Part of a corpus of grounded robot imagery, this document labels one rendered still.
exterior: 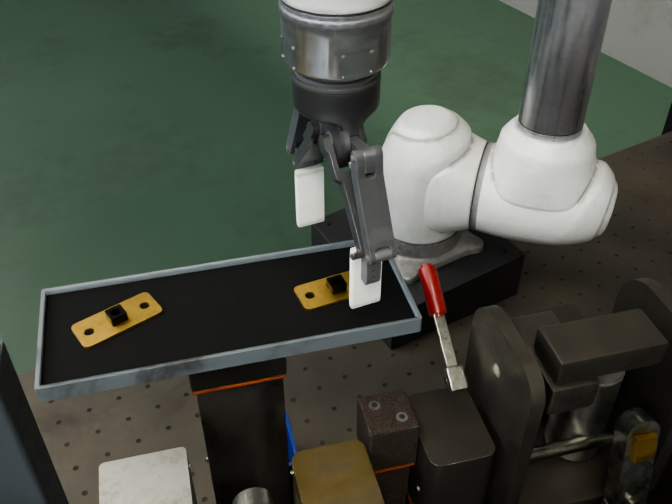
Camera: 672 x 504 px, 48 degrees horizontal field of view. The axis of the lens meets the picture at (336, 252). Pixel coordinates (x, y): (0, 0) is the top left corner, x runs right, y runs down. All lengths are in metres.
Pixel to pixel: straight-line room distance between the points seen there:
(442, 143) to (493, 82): 2.59
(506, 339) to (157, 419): 0.72
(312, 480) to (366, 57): 0.39
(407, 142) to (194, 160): 2.03
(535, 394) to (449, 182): 0.62
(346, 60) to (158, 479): 0.40
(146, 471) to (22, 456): 0.18
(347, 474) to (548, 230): 0.65
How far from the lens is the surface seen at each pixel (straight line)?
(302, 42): 0.60
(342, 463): 0.74
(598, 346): 0.73
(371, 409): 0.76
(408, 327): 0.76
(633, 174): 1.92
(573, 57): 1.15
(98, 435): 1.29
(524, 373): 0.69
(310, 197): 0.79
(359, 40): 0.59
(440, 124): 1.25
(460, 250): 1.40
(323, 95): 0.62
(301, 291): 0.78
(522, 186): 1.22
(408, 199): 1.28
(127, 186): 3.09
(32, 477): 0.90
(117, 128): 3.49
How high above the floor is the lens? 1.69
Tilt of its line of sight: 40 degrees down
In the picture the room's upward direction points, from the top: straight up
